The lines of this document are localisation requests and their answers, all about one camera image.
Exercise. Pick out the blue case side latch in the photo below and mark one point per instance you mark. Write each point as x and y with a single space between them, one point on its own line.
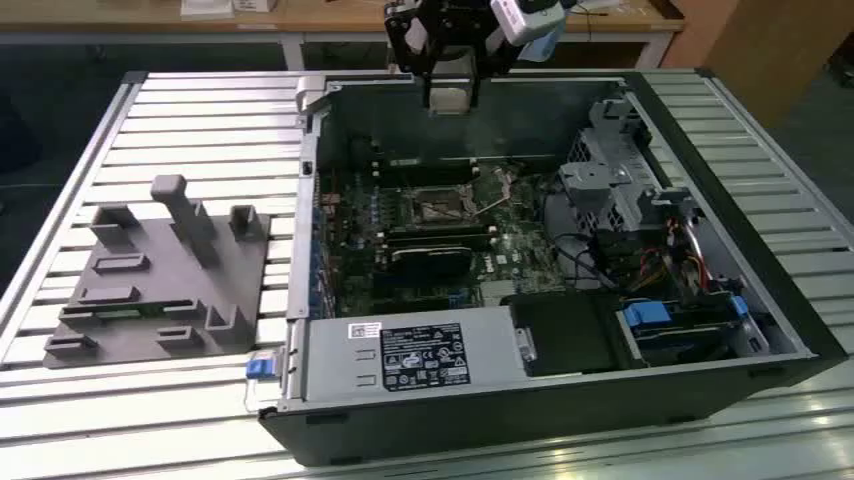
260 367

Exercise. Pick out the silver chipset heatsink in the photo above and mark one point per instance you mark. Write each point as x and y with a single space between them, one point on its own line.
499 291

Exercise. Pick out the black RAM stick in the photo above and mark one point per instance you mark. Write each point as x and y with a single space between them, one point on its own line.
433 239
433 229

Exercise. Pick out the wooden cabinet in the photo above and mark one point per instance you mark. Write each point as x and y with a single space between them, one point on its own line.
767 50

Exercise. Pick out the hard disk in blue carrier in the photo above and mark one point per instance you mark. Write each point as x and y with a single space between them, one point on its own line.
647 315

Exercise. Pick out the green RAM stick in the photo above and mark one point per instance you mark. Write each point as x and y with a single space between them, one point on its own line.
127 310

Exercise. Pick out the black graphics card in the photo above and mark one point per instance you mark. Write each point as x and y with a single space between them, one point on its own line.
433 262

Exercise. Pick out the grey power supply with label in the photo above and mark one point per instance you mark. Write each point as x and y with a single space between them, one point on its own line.
333 360

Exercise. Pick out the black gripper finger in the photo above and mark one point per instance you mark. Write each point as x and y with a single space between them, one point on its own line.
476 75
428 85

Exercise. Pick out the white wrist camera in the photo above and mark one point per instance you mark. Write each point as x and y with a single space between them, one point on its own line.
527 20

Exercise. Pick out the grey metal drive cage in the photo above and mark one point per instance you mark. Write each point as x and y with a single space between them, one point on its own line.
594 180

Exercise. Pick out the green motherboard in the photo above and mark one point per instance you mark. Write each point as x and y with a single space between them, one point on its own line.
520 260

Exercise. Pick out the blue plastic clip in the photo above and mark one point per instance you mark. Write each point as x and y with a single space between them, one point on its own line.
738 307

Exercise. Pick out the CPU socket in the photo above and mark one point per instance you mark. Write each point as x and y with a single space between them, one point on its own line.
436 207

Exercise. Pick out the square silver CPU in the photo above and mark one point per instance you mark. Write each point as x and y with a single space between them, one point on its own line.
452 100

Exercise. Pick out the black open PC case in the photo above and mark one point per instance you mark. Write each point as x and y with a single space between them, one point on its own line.
467 425

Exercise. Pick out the white box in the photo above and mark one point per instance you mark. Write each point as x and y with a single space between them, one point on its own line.
207 9
255 5

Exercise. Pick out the grey parts rack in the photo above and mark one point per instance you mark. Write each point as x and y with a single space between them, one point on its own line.
167 280

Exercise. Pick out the wooden desk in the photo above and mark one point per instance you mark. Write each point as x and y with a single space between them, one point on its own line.
100 22

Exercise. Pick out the black drive bay cover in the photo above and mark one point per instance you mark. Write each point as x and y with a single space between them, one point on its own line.
567 335

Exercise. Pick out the thin metal locking lever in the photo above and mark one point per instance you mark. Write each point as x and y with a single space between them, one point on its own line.
496 203

